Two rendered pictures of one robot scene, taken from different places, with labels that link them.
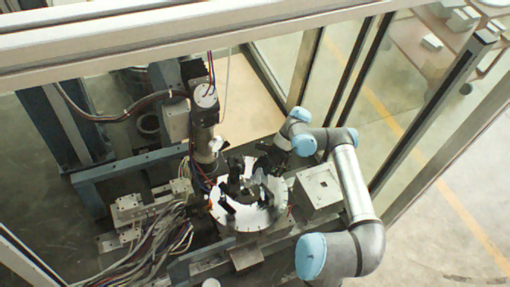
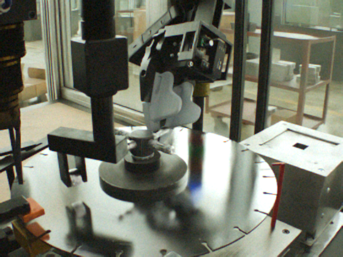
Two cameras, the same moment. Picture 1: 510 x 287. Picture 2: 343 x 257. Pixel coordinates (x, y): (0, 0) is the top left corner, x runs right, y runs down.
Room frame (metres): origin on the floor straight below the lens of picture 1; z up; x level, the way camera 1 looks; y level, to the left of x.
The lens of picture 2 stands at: (0.31, 0.07, 1.17)
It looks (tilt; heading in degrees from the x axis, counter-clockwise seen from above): 21 degrees down; 345
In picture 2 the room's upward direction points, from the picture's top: straight up
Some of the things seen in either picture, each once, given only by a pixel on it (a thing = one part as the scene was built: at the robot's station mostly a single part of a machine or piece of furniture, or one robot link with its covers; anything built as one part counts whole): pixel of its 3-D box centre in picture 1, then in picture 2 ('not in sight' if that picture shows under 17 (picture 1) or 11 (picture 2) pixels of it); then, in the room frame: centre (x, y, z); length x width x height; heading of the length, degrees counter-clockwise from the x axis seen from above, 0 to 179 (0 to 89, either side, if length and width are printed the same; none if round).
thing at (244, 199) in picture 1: (246, 190); (142, 164); (0.71, 0.00, 0.96); 0.11 x 0.11 x 0.03
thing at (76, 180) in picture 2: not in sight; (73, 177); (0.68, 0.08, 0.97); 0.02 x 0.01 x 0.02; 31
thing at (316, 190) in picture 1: (319, 192); (294, 180); (0.83, -0.32, 0.82); 0.18 x 0.18 x 0.15; 31
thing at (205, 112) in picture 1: (188, 87); not in sight; (0.75, 0.21, 1.45); 0.35 x 0.07 x 0.28; 31
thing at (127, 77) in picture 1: (150, 73); not in sight; (1.28, 0.54, 0.93); 0.31 x 0.31 x 0.36
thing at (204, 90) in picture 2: not in sight; (198, 87); (0.97, -0.17, 0.98); 0.05 x 0.04 x 0.03; 31
